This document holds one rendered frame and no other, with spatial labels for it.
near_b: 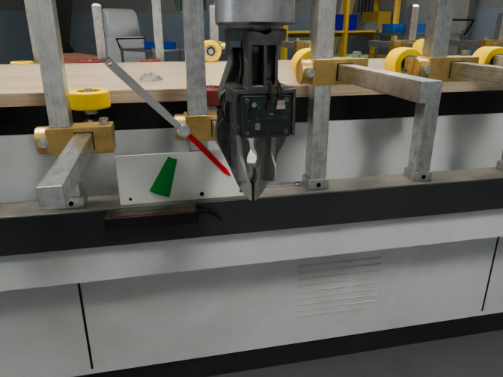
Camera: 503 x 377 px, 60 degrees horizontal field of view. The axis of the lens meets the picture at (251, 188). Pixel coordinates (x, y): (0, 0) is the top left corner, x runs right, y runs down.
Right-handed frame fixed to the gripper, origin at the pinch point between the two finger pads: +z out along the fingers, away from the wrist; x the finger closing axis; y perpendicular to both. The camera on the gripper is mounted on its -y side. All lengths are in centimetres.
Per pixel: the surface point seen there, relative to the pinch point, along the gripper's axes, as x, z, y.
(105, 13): -79, -50, -653
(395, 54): 46, -15, -49
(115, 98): -21, -6, -46
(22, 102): -39, -6, -45
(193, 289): -6, 48, -52
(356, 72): 23.3, -13.0, -20.4
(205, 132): -3.0, -1.7, -29.1
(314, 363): 32, 82, -54
